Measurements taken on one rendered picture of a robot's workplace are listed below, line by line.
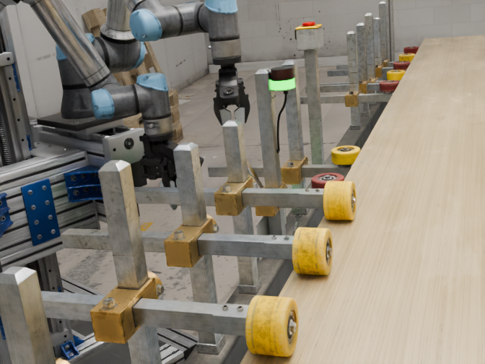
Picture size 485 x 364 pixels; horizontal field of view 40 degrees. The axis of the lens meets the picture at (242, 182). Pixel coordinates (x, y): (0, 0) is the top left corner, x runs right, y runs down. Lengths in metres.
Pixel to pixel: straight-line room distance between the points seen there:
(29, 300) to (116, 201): 0.24
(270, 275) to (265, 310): 0.72
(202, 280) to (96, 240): 0.22
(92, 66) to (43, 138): 0.50
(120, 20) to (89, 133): 0.35
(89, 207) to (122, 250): 1.06
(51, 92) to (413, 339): 5.11
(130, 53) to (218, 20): 0.53
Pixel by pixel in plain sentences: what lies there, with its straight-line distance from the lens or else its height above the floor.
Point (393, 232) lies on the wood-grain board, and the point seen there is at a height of 0.90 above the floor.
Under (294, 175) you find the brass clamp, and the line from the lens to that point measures 1.88.
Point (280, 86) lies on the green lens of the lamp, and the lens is 1.62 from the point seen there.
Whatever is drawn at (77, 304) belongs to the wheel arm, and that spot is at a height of 0.96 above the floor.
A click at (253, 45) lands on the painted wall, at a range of 9.60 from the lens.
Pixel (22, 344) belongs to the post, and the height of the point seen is 1.03.
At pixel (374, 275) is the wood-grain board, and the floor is 0.90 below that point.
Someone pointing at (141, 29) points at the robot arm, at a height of 1.30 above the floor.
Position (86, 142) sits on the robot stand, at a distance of 2.02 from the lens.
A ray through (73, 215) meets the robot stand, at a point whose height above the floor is 0.77.
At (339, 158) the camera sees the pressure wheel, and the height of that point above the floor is 0.89.
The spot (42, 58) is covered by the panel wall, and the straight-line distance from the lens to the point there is 5.79.
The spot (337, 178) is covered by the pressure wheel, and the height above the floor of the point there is 0.91.
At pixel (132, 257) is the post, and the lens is 1.01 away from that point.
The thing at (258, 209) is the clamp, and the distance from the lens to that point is 1.66.
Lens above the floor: 1.42
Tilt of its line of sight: 18 degrees down
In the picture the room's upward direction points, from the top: 6 degrees counter-clockwise
